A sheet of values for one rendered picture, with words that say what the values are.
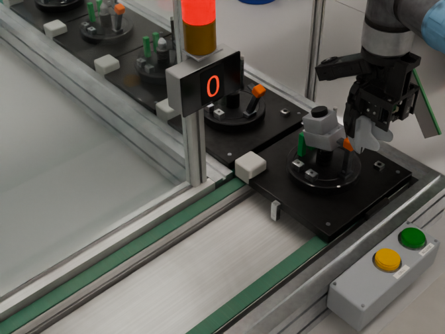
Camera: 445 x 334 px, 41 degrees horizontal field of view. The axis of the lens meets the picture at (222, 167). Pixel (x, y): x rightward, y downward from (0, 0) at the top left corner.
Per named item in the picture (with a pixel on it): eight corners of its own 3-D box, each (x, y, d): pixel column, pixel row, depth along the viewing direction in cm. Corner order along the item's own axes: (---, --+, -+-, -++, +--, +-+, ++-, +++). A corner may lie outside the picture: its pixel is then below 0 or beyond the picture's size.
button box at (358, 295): (434, 264, 105) (442, 240, 101) (358, 333, 95) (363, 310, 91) (400, 241, 109) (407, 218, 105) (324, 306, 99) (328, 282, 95)
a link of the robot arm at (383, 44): (353, 20, 86) (387, 2, 90) (349, 48, 89) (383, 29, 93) (396, 38, 82) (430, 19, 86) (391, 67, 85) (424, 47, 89)
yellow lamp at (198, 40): (223, 48, 92) (222, 18, 89) (198, 59, 89) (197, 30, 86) (202, 36, 95) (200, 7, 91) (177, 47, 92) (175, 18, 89)
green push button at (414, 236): (428, 243, 102) (430, 235, 100) (414, 256, 100) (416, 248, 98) (408, 230, 104) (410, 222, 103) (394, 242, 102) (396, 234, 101)
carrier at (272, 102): (311, 121, 129) (316, 71, 120) (228, 171, 117) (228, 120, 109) (236, 77, 142) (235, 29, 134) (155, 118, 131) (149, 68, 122)
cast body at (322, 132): (347, 140, 108) (340, 106, 105) (331, 152, 106) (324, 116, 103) (313, 133, 114) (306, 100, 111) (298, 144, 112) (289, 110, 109)
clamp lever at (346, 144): (353, 171, 109) (359, 139, 104) (346, 177, 108) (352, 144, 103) (338, 162, 111) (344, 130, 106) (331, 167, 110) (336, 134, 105)
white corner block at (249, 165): (267, 176, 116) (267, 160, 113) (249, 187, 113) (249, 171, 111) (250, 164, 118) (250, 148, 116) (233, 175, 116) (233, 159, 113)
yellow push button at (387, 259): (403, 265, 98) (405, 257, 97) (388, 278, 96) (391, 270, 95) (383, 251, 101) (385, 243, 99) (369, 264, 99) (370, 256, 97)
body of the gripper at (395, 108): (385, 136, 92) (398, 69, 84) (341, 112, 97) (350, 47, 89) (414, 116, 96) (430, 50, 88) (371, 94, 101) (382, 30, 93)
